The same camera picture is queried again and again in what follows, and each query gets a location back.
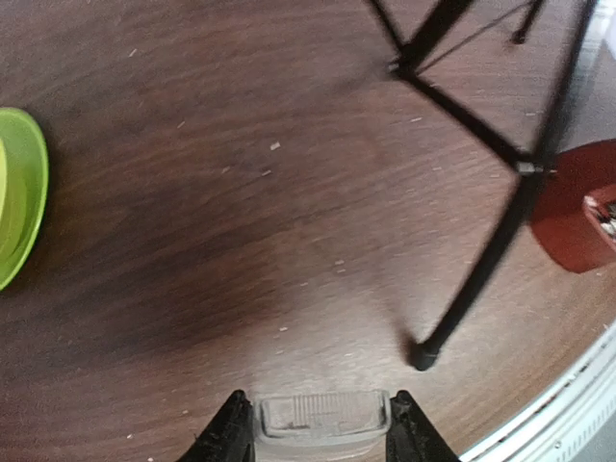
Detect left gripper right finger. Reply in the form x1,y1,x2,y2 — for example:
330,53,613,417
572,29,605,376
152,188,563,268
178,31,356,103
385,390,460,462

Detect clear plastic metronome cover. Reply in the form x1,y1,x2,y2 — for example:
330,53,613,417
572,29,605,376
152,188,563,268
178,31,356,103
253,390,392,461

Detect black perforated music stand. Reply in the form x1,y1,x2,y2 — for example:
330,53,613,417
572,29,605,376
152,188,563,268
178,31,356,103
365,0,598,372

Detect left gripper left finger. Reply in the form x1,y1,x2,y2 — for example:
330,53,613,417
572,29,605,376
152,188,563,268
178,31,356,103
177,390,255,462

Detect wooden metronome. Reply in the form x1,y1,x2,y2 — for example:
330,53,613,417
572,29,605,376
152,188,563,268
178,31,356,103
530,140,615,273

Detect aluminium front rail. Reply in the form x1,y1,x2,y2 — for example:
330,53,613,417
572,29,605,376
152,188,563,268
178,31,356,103
460,325,615,461

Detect green bowl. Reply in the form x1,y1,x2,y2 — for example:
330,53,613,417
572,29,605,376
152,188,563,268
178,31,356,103
1,108,49,288

